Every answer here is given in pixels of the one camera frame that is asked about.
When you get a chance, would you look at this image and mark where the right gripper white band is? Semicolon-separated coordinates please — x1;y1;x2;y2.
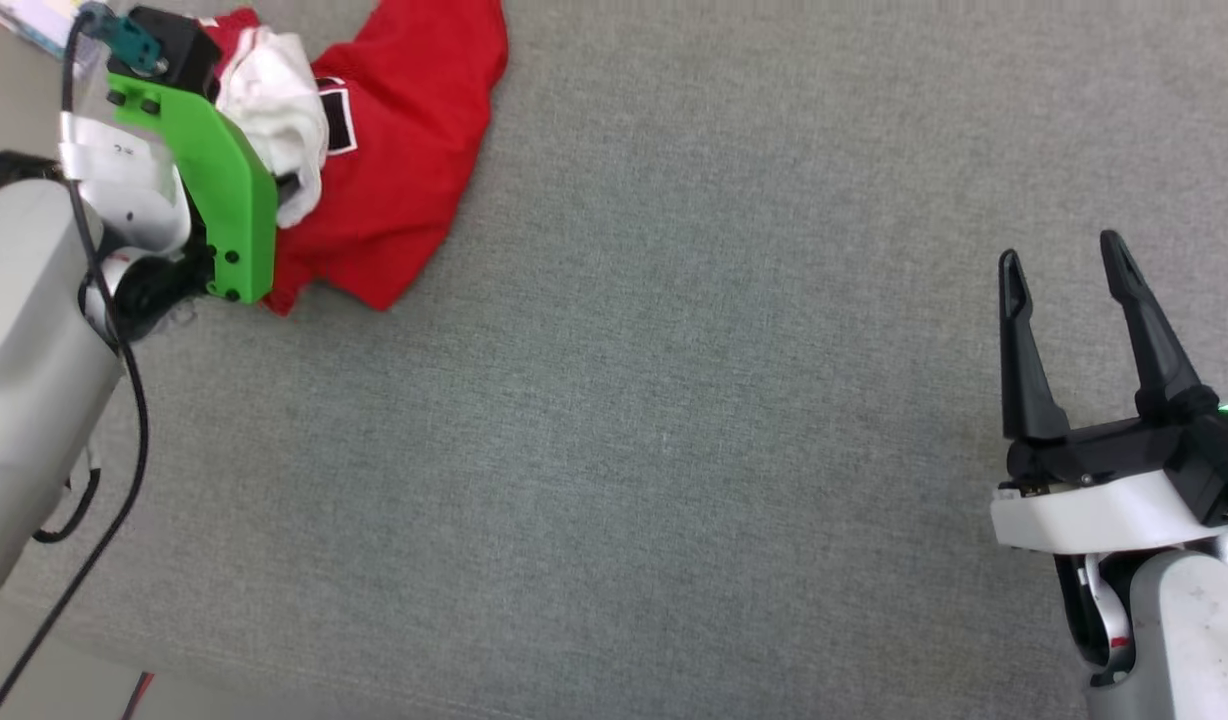
991;230;1228;557

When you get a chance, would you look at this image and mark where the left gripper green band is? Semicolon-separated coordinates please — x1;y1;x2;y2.
106;72;301;305

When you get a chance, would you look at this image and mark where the red and white jersey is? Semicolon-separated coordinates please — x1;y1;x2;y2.
189;0;510;318

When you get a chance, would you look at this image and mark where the teal cable connector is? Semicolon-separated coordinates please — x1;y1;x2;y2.
79;5;165;79

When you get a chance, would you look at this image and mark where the short black cable loop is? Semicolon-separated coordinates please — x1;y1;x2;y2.
32;462;103;546

